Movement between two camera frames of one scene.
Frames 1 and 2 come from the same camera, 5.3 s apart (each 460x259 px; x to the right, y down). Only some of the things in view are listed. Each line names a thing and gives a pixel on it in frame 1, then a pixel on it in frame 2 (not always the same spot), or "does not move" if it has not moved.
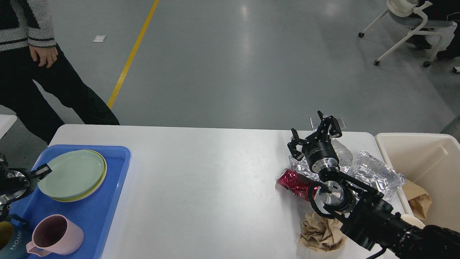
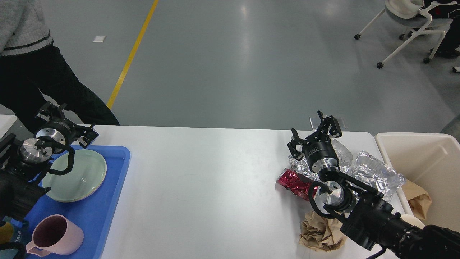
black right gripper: [318, 151] does not move
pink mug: [55, 234] does not move
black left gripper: [14, 183] to [60, 130]
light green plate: [75, 175] does not move
